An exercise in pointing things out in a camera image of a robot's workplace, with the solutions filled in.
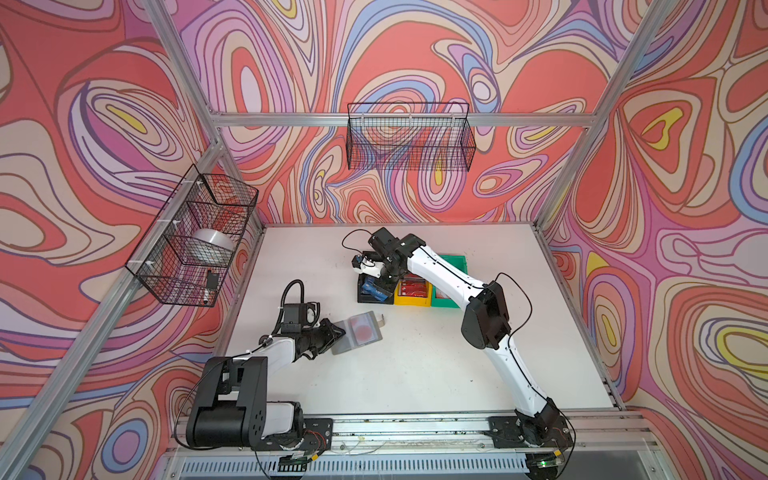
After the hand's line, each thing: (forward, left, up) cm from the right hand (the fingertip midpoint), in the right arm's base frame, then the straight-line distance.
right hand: (385, 289), depth 93 cm
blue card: (-1, +5, +3) cm, 6 cm away
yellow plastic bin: (-3, -9, -3) cm, 10 cm away
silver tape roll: (-4, +41, +27) cm, 49 cm away
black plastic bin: (-6, 0, +10) cm, 11 cm away
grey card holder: (-10, +9, -6) cm, 15 cm away
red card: (+5, -10, -6) cm, 12 cm away
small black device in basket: (-8, +43, +20) cm, 48 cm away
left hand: (-11, +12, -5) cm, 17 cm away
